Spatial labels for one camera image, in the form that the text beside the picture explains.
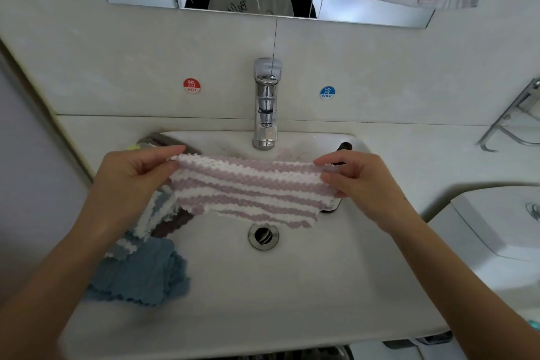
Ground blue stained cloth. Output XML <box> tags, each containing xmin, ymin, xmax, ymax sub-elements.
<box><xmin>87</xmin><ymin>237</ymin><xmax>192</xmax><ymax>307</ymax></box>

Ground chrome faucet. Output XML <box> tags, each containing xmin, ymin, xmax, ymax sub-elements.
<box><xmin>252</xmin><ymin>57</ymin><xmax>284</xmax><ymax>151</ymax></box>

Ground person's right hand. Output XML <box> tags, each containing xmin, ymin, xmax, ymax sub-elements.
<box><xmin>314</xmin><ymin>150</ymin><xmax>420</xmax><ymax>236</ymax></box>

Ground black pump soap bottle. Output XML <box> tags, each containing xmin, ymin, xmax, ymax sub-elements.
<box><xmin>321</xmin><ymin>142</ymin><xmax>354</xmax><ymax>214</ymax></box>

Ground person's left hand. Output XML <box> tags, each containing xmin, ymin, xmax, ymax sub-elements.
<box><xmin>83</xmin><ymin>145</ymin><xmax>187</xmax><ymax>240</ymax></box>

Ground person's left forearm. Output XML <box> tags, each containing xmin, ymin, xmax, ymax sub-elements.
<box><xmin>0</xmin><ymin>220</ymin><xmax>115</xmax><ymax>360</ymax></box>

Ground white toilet tank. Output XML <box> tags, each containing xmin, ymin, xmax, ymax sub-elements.
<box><xmin>429</xmin><ymin>185</ymin><xmax>540</xmax><ymax>299</ymax></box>

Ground black bin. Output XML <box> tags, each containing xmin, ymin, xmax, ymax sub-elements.
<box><xmin>382</xmin><ymin>331</ymin><xmax>454</xmax><ymax>350</ymax></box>

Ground white ceramic sink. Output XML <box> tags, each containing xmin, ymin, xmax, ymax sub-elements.
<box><xmin>59</xmin><ymin>130</ymin><xmax>450</xmax><ymax>360</ymax></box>

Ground person's right forearm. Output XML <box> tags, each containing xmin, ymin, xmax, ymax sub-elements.
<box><xmin>390</xmin><ymin>214</ymin><xmax>540</xmax><ymax>360</ymax></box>

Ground pink white striped cloth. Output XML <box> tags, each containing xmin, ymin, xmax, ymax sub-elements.
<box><xmin>163</xmin><ymin>153</ymin><xmax>344</xmax><ymax>229</ymax></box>

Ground wall mirror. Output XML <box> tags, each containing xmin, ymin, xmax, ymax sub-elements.
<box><xmin>101</xmin><ymin>0</ymin><xmax>437</xmax><ymax>29</ymax></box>

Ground brown cloth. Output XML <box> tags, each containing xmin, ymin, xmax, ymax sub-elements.
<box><xmin>135</xmin><ymin>132</ymin><xmax>202</xmax><ymax>240</ymax></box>

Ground gray patterned trousers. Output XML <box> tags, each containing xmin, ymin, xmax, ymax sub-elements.
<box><xmin>202</xmin><ymin>344</ymin><xmax>353</xmax><ymax>360</ymax></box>

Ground metal sink drain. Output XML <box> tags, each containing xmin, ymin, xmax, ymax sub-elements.
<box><xmin>248</xmin><ymin>222</ymin><xmax>280</xmax><ymax>251</ymax></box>

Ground metal wall shelf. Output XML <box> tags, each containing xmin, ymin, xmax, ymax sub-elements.
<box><xmin>478</xmin><ymin>77</ymin><xmax>540</xmax><ymax>152</ymax></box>

